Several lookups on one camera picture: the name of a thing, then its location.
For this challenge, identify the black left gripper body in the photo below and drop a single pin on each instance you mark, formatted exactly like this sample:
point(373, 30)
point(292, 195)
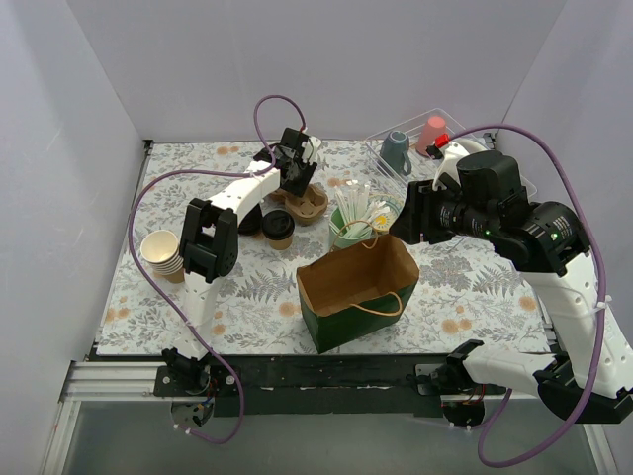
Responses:
point(301, 174)

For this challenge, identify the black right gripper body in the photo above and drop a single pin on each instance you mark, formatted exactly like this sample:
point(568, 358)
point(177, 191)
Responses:
point(419, 213)

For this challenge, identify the brown paper coffee cup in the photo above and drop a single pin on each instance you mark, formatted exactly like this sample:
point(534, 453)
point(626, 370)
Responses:
point(280, 243)

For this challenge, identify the green paper bag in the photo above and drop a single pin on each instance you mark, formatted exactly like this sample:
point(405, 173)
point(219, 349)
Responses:
point(352, 292)

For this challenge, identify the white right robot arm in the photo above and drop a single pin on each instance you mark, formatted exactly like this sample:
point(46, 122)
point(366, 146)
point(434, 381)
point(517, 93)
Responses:
point(550, 250)

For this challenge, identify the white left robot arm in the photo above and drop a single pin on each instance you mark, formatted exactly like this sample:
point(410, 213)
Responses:
point(209, 238)

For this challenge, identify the blue yellow patterned bowl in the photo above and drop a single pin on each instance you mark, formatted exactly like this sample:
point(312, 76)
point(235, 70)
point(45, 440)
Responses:
point(391, 207)

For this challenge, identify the brown cardboard cup carrier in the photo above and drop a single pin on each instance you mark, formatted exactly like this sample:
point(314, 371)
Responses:
point(305, 210)

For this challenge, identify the paper wrapped straw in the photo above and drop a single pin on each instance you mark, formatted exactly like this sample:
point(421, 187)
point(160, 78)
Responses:
point(349, 204)
point(371, 218)

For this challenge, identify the white plate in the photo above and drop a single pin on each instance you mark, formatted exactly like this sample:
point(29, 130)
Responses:
point(470, 145)

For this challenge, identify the stack of black lids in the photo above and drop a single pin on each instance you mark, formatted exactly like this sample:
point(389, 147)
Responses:
point(251, 223)

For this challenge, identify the green straw holder cup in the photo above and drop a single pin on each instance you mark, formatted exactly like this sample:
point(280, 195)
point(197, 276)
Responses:
point(343, 234)

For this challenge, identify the teal mug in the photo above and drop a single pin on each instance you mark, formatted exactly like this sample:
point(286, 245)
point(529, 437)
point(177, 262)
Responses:
point(394, 152)

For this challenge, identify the pink plastic cup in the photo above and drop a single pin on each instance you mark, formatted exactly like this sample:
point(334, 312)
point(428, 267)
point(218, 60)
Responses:
point(434, 127)

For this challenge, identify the floral tablecloth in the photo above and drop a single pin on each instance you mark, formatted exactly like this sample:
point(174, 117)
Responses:
point(464, 289)

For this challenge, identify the stack of brown paper cups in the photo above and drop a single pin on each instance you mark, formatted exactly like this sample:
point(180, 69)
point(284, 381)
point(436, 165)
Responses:
point(160, 249)

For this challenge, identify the white wire dish rack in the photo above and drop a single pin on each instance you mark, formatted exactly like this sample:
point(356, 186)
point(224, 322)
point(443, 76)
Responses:
point(421, 167)

